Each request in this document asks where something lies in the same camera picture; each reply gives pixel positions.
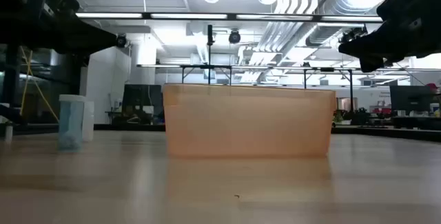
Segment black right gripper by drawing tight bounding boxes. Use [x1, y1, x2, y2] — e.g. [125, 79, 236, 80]
[338, 0, 441, 73]

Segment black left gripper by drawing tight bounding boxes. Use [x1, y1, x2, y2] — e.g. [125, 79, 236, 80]
[13, 0, 118, 54]

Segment blue pill bottle white cap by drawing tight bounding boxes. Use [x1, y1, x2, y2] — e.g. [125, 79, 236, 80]
[57, 94, 86, 152]

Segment translucent orange plastic basket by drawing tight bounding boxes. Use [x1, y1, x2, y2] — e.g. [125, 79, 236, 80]
[163, 83, 337, 159]

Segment large black computer monitor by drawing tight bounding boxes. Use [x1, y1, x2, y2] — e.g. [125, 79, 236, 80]
[389, 85, 434, 113]

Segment green potted plants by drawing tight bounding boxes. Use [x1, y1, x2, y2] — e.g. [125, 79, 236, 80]
[333, 108, 371, 126]

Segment yellow pole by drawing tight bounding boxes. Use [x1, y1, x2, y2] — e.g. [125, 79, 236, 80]
[19, 46, 60, 123]

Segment overhead LED light bar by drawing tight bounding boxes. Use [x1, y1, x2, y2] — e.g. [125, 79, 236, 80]
[74, 11, 384, 23]

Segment black vertical pole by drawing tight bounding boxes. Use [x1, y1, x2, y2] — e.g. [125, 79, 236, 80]
[206, 23, 215, 85]

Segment small white bottle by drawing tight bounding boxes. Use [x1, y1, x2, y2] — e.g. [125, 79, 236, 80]
[4, 121, 14, 143]

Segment black camera on frame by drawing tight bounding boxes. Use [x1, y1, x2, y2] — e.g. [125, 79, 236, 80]
[340, 26, 368, 44]

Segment small black mounted camera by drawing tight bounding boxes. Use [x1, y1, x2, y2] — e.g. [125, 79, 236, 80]
[115, 33, 128, 49]

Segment tall black metal frame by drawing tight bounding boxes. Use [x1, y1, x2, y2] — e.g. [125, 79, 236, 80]
[302, 66, 354, 112]

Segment black frame post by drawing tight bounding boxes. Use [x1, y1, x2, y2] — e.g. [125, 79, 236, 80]
[4, 44, 21, 125]

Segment black table edge rail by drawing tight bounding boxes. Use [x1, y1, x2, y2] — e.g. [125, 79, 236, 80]
[0, 123, 441, 143]

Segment black metal frame stand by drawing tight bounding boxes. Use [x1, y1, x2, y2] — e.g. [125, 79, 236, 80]
[180, 64, 233, 85]

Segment round black hanging camera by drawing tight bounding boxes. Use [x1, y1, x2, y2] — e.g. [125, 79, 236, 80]
[228, 30, 242, 45]

